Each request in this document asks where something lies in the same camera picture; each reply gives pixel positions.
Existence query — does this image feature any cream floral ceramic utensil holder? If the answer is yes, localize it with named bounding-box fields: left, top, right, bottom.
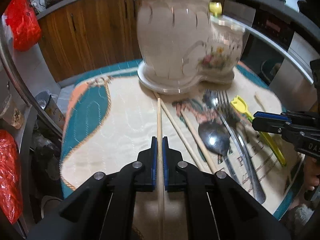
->
left=137, top=0, right=245, bottom=94

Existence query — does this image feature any oven with steel handle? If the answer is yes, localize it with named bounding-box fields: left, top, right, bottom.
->
left=223, top=0, right=319, bottom=111

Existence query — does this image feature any person's right hand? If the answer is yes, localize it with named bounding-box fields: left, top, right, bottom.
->
left=304, top=156, right=320, bottom=191

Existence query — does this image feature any plastic cup with liquid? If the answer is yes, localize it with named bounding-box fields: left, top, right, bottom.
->
left=0, top=94, right=24, bottom=129

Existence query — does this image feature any red plastic bag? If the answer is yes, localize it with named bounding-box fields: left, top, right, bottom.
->
left=0, top=129, right=23, bottom=224
left=5, top=0, right=42, bottom=51

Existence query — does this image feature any wooden chopstick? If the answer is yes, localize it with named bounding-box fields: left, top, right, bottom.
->
left=153, top=92, right=205, bottom=171
left=157, top=98, right=165, bottom=239
left=181, top=111, right=218, bottom=174

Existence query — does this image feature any printed horse table mat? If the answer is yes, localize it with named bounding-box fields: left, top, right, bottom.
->
left=60, top=60, right=304, bottom=239

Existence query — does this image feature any wooden kitchen cabinet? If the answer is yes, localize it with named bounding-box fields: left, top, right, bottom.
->
left=36, top=0, right=228, bottom=82

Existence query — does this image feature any red plastic bag upper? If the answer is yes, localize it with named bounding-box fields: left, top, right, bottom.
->
left=5, top=0, right=42, bottom=51

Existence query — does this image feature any yellow tulip plastic utensil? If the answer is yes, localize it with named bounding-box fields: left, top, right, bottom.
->
left=229, top=95, right=287, bottom=168

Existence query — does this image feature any yellow tulip utensil in holder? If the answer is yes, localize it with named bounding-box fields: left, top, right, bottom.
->
left=209, top=2, right=222, bottom=17

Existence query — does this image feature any large steel spoon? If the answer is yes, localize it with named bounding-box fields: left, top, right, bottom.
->
left=198, top=121, right=240, bottom=184

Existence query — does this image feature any red plastic bag lower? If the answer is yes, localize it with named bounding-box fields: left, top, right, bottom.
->
left=0, top=129, right=23, bottom=224

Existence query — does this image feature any steel fork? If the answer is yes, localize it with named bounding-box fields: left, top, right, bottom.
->
left=217, top=90, right=266, bottom=204

